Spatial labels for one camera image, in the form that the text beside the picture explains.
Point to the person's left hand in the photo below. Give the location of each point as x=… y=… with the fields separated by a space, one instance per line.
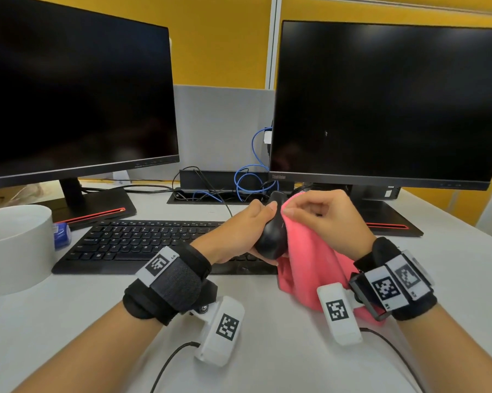
x=233 y=237

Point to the person's right hand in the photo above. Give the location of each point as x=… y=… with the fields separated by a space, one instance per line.
x=336 y=221

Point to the black white-speckled mouse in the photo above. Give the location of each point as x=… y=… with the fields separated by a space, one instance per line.
x=274 y=237

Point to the pink cloth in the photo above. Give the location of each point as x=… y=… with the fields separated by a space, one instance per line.
x=311 y=266

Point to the person's left forearm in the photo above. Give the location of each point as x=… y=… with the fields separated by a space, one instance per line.
x=94 y=352

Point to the black keyboard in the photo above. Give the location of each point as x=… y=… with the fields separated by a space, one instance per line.
x=123 y=245

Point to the grey partition panel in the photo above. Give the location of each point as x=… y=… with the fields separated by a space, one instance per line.
x=221 y=126

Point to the black computer monitor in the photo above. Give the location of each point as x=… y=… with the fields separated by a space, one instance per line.
x=78 y=85
x=393 y=98

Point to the small blue object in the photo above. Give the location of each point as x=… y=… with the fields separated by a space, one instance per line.
x=61 y=236

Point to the white round container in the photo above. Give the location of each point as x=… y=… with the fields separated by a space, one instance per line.
x=12 y=257

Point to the brown cardboard box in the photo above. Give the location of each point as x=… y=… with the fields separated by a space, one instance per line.
x=8 y=194

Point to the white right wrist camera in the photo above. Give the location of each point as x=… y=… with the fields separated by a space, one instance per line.
x=340 y=315

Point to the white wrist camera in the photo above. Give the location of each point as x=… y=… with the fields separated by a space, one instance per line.
x=340 y=315
x=223 y=331

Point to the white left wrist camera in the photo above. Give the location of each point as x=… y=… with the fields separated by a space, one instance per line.
x=223 y=331

